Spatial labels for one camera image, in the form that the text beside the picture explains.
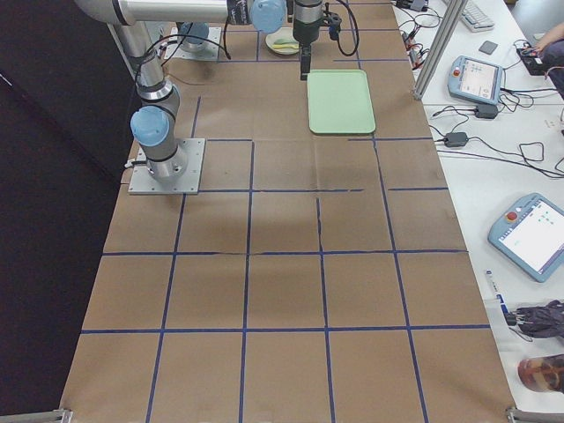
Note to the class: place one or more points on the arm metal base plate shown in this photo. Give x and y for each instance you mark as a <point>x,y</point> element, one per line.
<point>208,50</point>
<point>181,174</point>

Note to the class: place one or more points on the aluminium frame post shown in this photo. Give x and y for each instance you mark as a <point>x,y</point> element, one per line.
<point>440,42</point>

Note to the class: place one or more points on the white round plate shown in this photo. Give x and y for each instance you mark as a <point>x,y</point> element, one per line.
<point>284,34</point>

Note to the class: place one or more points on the teach pendant tablet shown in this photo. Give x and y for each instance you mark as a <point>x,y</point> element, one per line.
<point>530,234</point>
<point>475,80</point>

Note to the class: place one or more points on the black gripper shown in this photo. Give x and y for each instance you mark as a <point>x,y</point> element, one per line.
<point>304,32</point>

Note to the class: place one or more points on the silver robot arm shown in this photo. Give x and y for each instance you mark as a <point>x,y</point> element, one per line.
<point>153,124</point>
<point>192,35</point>

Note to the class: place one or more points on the black power adapter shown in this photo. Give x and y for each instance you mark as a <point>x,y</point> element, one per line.
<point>455,139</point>
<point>486,111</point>

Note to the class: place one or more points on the light green plastic tray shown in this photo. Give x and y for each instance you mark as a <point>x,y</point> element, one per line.
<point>339,103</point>

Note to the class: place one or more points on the far teach pendant tablet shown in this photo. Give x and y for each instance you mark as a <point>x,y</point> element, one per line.
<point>475,80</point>

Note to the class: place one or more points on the near teach pendant tablet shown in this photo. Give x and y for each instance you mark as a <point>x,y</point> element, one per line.
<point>530,234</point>

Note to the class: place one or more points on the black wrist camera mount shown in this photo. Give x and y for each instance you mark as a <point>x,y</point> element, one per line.
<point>333,22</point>

